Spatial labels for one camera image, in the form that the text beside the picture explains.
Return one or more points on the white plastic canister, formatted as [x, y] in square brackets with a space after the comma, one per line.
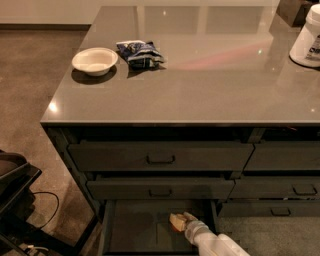
[306, 49]

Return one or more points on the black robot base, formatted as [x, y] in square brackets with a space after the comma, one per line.
[16, 177]

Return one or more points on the top left drawer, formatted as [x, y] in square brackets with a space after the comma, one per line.
[160, 156]

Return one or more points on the blue chip bag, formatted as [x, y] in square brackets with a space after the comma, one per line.
[139, 54]

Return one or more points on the open bottom left drawer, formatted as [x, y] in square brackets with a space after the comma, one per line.
[142, 227]

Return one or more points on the middle left drawer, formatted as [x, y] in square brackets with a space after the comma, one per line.
[160, 188]

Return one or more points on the top right drawer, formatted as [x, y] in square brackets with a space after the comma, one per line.
[285, 156]

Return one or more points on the bottom right drawer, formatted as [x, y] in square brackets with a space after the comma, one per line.
[270, 209]

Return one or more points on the white bowl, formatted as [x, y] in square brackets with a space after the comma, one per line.
[95, 61]

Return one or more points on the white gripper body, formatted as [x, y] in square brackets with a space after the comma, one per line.
[192, 226]

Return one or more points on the dark box in background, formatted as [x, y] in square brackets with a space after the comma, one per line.
[294, 12]

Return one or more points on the middle right drawer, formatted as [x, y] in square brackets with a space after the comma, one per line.
[276, 187]

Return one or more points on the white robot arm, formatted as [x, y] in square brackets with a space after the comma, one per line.
[210, 244]

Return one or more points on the red apple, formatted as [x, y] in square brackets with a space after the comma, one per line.
[176, 229]

